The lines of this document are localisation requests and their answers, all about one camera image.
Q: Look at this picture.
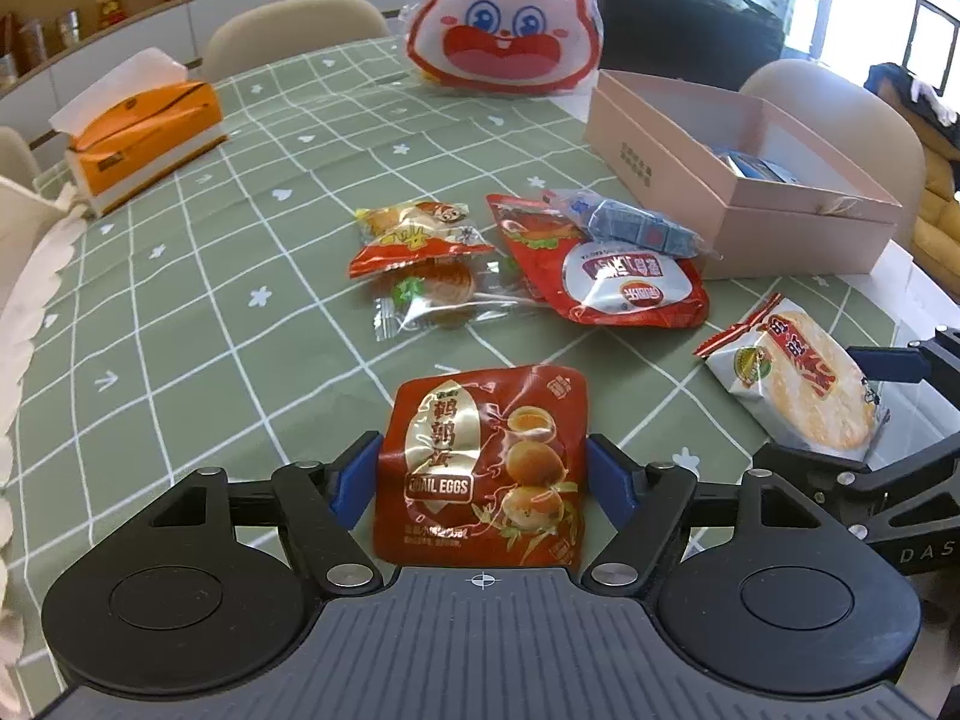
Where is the orange tissue box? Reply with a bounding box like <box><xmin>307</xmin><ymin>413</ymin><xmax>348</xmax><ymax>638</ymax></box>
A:
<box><xmin>49</xmin><ymin>47</ymin><xmax>230</xmax><ymax>218</ymax></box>

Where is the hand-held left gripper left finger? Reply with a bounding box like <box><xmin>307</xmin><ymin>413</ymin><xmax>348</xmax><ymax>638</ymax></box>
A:
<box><xmin>146</xmin><ymin>431</ymin><xmax>383</xmax><ymax>597</ymax></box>

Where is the red pouch white label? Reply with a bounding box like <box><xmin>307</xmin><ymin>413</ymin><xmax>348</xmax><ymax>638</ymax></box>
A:
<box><xmin>485</xmin><ymin>193</ymin><xmax>710</xmax><ymax>329</ymax></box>

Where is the small red orange packet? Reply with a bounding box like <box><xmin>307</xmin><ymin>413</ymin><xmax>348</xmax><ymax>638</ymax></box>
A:
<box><xmin>347</xmin><ymin>200</ymin><xmax>496</xmax><ymax>282</ymax></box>

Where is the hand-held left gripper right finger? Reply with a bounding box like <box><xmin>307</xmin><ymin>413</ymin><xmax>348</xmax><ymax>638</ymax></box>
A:
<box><xmin>586</xmin><ymin>435</ymin><xmax>822</xmax><ymax>599</ymax></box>

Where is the dark clothing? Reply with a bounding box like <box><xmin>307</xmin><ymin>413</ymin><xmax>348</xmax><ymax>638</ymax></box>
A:
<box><xmin>862</xmin><ymin>62</ymin><xmax>960</xmax><ymax>128</ymax></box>

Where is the black aquarium cabinet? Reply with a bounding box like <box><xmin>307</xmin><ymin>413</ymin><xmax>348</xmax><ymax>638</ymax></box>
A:
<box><xmin>600</xmin><ymin>0</ymin><xmax>822</xmax><ymax>91</ymax></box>

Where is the blue cubes clear packet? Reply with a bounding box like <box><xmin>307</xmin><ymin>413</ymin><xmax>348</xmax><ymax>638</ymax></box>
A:
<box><xmin>551</xmin><ymin>189</ymin><xmax>721</xmax><ymax>260</ymax></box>

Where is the red quail egg packet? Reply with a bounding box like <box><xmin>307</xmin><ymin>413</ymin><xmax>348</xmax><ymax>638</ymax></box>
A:
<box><xmin>373</xmin><ymin>364</ymin><xmax>590</xmax><ymax>569</ymax></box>

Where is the wooden wall shelf cabinet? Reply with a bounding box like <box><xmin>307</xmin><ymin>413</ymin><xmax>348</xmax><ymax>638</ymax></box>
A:
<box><xmin>0</xmin><ymin>0</ymin><xmax>421</xmax><ymax>113</ymax></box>

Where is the red rabbit face bag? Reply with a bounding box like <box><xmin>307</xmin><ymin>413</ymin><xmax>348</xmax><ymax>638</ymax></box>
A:
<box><xmin>401</xmin><ymin>0</ymin><xmax>603</xmax><ymax>96</ymax></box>

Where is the green checked tablecloth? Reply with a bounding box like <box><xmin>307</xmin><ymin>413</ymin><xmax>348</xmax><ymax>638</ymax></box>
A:
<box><xmin>0</xmin><ymin>34</ymin><xmax>901</xmax><ymax>691</ymax></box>

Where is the white lace-edged cover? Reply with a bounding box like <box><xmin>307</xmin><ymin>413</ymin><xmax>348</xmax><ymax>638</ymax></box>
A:
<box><xmin>0</xmin><ymin>178</ymin><xmax>85</xmax><ymax>691</ymax></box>

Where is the rice cracker packet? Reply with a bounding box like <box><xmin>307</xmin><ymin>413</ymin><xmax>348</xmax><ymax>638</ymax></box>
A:
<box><xmin>692</xmin><ymin>294</ymin><xmax>891</xmax><ymax>464</ymax></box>

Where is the beige chair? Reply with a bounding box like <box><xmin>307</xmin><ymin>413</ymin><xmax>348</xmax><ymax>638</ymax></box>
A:
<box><xmin>201</xmin><ymin>0</ymin><xmax>392</xmax><ymax>83</ymax></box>
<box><xmin>739</xmin><ymin>58</ymin><xmax>927</xmax><ymax>250</ymax></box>
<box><xmin>0</xmin><ymin>126</ymin><xmax>42</xmax><ymax>192</ymax></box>

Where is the amber lollipop clear wrapper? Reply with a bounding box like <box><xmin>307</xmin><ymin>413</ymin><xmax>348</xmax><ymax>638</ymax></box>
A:
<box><xmin>373</xmin><ymin>259</ymin><xmax>542</xmax><ymax>342</ymax></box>

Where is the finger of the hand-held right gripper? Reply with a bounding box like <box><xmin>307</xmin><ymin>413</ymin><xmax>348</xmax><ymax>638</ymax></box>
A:
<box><xmin>847</xmin><ymin>326</ymin><xmax>960</xmax><ymax>385</ymax></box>
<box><xmin>754</xmin><ymin>441</ymin><xmax>960</xmax><ymax>541</ymax></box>

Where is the pink cardboard box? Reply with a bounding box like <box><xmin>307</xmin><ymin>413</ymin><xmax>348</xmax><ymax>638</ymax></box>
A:
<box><xmin>583</xmin><ymin>69</ymin><xmax>903</xmax><ymax>278</ymax></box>

